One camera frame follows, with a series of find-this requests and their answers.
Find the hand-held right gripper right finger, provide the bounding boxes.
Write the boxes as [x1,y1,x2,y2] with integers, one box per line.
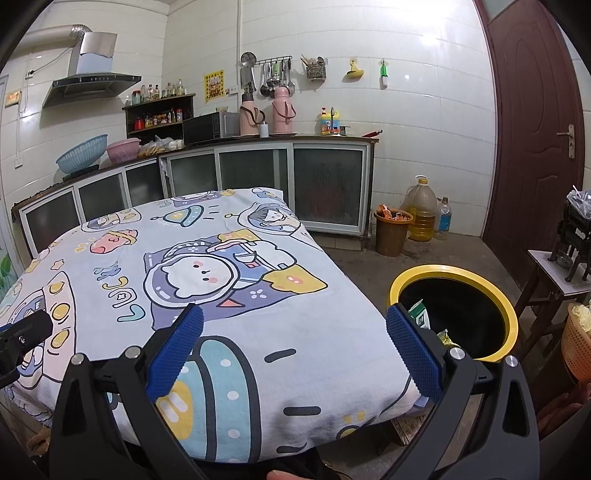
[385,302,541,480]

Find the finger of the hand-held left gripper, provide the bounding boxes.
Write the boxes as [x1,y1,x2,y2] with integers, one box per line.
[0,309,55,391]

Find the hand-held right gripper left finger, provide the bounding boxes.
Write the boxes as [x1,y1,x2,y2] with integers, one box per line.
[48,303,206,480]

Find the green white snack packet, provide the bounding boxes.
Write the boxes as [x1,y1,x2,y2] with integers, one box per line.
[409,299,432,330]

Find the black yellow-rimmed trash bin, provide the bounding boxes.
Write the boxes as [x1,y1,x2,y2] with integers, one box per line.
[387,265,519,363]

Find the flower painted glass door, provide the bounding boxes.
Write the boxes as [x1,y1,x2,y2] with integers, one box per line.
[0,240,14,296]

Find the cartoon printed tablecloth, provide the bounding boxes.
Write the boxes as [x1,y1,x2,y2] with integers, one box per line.
[0,186,428,462]

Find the brown plastic bin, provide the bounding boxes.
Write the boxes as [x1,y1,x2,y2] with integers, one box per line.
[373,205,414,258]

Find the clear water bottle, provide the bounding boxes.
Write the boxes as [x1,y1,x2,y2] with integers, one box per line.
[436,197,452,241]

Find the large cooking oil jug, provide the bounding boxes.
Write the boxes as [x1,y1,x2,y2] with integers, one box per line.
[405,175,438,241]

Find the orange plastic basket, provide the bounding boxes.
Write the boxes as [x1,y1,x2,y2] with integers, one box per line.
[561,302,591,384]

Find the small side table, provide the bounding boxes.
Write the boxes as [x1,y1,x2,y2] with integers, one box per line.
[512,249,591,365]

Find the whole napa cabbage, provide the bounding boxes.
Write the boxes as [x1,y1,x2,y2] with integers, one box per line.
[570,302,591,333]

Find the blue plastic basket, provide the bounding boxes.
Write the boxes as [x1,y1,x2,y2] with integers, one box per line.
[55,135,109,175]

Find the glass door kitchen cabinet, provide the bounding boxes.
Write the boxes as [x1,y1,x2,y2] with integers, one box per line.
[11,134,380,259]

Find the black metal crank machine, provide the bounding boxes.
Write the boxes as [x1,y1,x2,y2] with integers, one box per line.
[547,203,591,283]

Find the pink plastic basin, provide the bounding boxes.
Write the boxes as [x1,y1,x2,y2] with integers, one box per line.
[105,137,141,164]

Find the clear bag of food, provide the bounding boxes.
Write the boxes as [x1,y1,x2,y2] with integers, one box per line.
[137,136,175,158]

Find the brown wooden door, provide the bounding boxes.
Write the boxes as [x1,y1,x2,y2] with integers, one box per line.
[473,0,587,289]

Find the clear plastic bag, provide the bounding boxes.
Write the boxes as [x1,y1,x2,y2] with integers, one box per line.
[566,185,591,217]

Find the black microwave oven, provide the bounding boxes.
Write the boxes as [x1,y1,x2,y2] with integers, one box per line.
[182,112,241,145]

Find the row of sauce jars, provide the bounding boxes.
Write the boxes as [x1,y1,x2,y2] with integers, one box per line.
[134,108,183,131]

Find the pink thermos flask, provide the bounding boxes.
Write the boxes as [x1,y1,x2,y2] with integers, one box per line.
[271,87,297,134]
[239,92,266,137]

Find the dark wooden spice shelf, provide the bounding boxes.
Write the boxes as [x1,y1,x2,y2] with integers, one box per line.
[122,93,197,139]

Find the steel range hood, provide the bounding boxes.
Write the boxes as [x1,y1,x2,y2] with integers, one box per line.
[42,31,142,109]

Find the row of condiment bottles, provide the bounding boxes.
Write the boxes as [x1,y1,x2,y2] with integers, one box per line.
[124,78,188,107]

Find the row of hanging kitchen utensils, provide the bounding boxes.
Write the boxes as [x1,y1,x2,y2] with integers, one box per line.
[239,51,296,100]

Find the metal chopstick holder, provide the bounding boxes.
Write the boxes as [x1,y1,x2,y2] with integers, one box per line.
[300,54,326,80]

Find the brass door handle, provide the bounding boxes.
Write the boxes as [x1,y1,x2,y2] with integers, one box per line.
[556,124,576,160]

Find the black power cable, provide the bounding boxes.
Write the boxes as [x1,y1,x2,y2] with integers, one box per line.
[34,46,77,75]

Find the yellow wall poster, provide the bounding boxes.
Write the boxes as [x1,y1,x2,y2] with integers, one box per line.
[204,70,225,101]

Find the silver exhaust duct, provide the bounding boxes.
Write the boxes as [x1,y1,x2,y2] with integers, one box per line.
[14,25,93,51]

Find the white wall pipe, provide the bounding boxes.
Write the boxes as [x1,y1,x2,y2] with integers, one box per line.
[235,0,245,93]

